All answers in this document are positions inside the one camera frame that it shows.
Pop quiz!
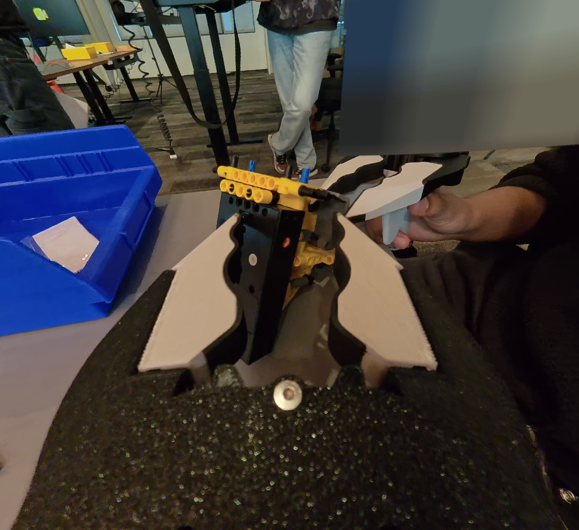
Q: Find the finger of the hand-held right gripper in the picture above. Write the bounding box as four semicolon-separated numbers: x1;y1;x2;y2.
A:
323;155;385;205
346;161;443;246

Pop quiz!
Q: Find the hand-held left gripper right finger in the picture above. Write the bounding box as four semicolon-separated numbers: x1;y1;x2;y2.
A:
328;213;438;388

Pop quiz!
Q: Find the low wooden desk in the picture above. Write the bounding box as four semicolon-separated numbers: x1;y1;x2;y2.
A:
38;46;141;125

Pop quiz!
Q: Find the person's right hand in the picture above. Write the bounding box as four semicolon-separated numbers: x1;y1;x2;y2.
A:
364;185;462;251

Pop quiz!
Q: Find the clear plastic bag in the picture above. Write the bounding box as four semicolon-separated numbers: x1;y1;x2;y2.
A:
20;217;100;273

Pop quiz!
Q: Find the grey curved brick panel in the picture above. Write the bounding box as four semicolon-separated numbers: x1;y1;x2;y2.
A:
310;193;350;250

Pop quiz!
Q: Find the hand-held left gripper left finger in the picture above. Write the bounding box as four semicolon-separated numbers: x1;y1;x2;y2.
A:
137;213;248;386

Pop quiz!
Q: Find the blue plastic storage bin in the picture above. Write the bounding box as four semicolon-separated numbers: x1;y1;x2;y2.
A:
0;125;163;337

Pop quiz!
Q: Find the black coiled cable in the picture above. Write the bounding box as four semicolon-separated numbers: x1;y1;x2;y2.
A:
120;23;178;160

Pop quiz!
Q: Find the yellow black toy brick model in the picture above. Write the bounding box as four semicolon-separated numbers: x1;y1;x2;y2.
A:
213;155;351;365

